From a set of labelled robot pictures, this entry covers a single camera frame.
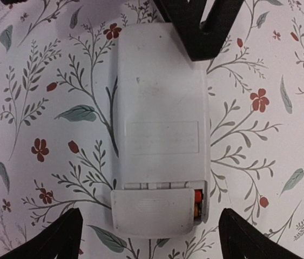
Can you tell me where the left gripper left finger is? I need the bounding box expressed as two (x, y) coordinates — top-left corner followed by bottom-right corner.
(0, 208), (83, 259)

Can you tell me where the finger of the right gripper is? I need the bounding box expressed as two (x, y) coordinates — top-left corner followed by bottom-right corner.
(154, 0), (244, 62)

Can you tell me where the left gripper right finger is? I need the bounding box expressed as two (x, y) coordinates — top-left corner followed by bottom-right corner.
(218, 208), (300, 259)

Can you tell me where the orange battery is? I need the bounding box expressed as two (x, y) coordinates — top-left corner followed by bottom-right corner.
(194, 189), (203, 204)

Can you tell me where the white remote control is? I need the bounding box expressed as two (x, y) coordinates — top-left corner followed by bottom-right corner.
(116, 23), (210, 225)

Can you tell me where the white battery cover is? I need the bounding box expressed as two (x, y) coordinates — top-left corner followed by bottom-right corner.
(111, 188), (195, 239)

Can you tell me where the floral patterned table mat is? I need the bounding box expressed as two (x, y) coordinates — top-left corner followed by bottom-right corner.
(0, 1), (304, 258)

